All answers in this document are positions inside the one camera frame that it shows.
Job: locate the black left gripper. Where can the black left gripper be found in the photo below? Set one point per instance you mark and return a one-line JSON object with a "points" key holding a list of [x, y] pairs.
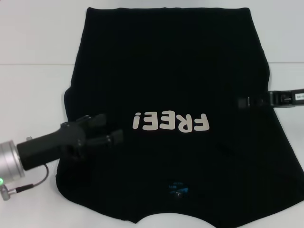
{"points": [[52, 145]]}

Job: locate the black t-shirt with FREE print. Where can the black t-shirt with FREE print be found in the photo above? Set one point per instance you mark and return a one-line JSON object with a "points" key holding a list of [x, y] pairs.
{"points": [[166, 71]]}

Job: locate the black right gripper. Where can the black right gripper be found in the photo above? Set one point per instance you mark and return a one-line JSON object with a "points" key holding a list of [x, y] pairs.
{"points": [[285, 97]]}

